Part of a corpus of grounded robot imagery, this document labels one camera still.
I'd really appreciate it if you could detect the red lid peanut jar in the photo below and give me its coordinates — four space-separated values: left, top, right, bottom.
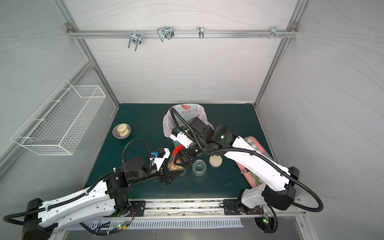
167 145 187 176

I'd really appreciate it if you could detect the beige lid glass peanut jar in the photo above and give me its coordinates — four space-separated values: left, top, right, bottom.
193 160 207 177

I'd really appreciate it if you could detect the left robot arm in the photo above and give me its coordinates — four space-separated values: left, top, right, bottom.
3 139 183 240

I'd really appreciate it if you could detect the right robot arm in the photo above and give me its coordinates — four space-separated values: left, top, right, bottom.
169 108 324 213

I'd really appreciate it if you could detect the grey bowl with buns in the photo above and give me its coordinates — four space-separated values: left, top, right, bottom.
112 123 132 140

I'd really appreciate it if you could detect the green checkered cloth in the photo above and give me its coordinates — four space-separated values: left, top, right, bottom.
244 137 267 188

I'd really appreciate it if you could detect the white vent strip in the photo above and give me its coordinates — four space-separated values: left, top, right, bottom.
69 218 244 231

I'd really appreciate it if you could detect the pink tray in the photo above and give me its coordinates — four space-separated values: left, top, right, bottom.
237 150 272 180

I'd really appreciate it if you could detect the metal hook clamp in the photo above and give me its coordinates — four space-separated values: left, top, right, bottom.
157 26 175 42

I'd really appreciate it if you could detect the aluminium crossbar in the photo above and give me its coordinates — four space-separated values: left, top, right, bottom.
67 29 299 39

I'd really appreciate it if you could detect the metal u-bolt clamp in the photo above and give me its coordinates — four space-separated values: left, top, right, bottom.
128 33 142 51

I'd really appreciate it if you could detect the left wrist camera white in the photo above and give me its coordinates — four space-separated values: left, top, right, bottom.
152 148 171 171

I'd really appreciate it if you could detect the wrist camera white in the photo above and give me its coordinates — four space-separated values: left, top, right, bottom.
152 148 171 171
170 128 193 149

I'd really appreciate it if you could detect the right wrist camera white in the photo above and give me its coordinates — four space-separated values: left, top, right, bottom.
170 128 193 149

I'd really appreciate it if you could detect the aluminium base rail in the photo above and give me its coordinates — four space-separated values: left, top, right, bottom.
59 196 307 221

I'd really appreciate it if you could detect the white wire basket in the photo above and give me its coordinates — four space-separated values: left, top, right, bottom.
11 80 106 156

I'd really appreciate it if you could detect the small metal ring clamp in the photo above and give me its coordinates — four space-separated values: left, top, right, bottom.
198 27 204 39

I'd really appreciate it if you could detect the metal bracket clamp right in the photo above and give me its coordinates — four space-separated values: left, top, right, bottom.
260 27 287 39

